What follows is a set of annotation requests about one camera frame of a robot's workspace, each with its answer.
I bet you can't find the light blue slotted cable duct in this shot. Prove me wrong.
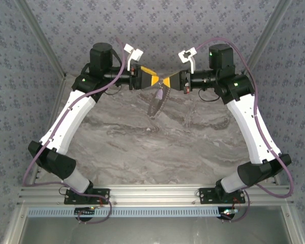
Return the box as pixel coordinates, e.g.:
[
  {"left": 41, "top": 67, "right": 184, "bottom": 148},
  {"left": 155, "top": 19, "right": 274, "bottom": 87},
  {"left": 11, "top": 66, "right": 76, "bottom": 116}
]
[{"left": 27, "top": 206, "right": 245, "bottom": 218}]

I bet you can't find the aluminium frame post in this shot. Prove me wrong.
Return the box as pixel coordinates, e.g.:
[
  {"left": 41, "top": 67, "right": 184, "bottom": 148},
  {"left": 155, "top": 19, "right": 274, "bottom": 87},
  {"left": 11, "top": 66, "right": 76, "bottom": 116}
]
[
  {"left": 242, "top": 0, "right": 294, "bottom": 77},
  {"left": 14, "top": 0, "right": 68, "bottom": 81}
]

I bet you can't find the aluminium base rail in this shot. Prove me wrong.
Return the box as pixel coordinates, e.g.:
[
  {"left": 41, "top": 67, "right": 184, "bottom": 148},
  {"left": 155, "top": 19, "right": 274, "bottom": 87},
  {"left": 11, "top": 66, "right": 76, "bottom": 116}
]
[{"left": 17, "top": 185, "right": 294, "bottom": 207}]

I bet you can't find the aluminium lower frame rail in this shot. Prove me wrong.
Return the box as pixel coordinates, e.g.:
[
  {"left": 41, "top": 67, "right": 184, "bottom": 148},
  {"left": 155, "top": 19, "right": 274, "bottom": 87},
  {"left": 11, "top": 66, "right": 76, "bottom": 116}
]
[
  {"left": 2, "top": 205, "right": 28, "bottom": 244},
  {"left": 281, "top": 203, "right": 305, "bottom": 244}
]

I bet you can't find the small black controller board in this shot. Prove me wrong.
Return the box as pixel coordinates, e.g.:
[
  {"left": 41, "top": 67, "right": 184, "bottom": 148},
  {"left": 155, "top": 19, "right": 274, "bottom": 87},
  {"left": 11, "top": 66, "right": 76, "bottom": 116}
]
[
  {"left": 74, "top": 207, "right": 97, "bottom": 222},
  {"left": 220, "top": 207, "right": 238, "bottom": 221}
]

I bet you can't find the grey metal shelf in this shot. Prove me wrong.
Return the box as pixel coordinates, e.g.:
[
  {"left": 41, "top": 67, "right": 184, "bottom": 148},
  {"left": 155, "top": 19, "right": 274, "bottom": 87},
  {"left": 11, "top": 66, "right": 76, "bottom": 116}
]
[{"left": 21, "top": 216, "right": 289, "bottom": 244}]

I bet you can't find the metal keyring with small rings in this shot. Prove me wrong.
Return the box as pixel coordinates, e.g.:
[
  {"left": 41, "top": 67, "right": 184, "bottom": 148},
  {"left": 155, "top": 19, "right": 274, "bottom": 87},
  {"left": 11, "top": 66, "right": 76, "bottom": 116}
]
[{"left": 146, "top": 85, "right": 172, "bottom": 120}]

